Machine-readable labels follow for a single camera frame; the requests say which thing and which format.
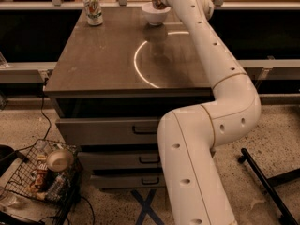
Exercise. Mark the green white soda can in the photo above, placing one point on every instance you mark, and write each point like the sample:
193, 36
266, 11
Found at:
93, 12

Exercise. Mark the plastic water bottle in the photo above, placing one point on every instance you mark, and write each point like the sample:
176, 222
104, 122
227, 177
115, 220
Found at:
55, 191

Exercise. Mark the top grey drawer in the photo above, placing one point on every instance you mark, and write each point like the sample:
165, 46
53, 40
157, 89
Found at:
108, 131

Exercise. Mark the black chair base leg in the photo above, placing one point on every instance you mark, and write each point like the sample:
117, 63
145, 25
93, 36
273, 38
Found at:
270, 183

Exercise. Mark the black wire basket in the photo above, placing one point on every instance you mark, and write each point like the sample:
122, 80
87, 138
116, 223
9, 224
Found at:
22, 177

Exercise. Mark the bottom grey drawer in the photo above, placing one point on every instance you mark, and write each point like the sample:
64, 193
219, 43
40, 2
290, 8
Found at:
135, 180

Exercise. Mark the snack bag in basket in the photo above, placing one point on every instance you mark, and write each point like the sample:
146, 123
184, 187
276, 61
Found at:
40, 184

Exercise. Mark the white bowl in basket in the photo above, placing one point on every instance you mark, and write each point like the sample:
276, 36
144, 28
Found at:
59, 160

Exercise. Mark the orange soda can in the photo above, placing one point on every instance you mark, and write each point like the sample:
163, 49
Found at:
157, 4

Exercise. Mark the grey drawer cabinet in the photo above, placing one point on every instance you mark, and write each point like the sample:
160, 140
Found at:
127, 68

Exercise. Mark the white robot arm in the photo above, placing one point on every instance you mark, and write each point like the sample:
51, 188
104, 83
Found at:
186, 136

